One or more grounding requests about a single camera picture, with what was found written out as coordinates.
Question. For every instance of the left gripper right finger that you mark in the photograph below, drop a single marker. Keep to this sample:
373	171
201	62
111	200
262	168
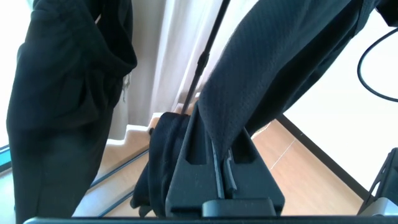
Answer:
255	183

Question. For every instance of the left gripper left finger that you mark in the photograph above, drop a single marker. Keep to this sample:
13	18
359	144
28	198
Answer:
192	186

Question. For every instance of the black garment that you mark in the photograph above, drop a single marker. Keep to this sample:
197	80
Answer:
264	56

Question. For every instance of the black shorts with white logo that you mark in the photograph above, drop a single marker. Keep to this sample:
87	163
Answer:
62	109

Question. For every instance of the black clothes rack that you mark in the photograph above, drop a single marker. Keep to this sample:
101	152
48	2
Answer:
203	59

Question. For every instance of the beige curtain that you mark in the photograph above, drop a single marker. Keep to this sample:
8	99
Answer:
161	62

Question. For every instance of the window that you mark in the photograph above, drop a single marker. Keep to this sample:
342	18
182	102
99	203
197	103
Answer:
6	155

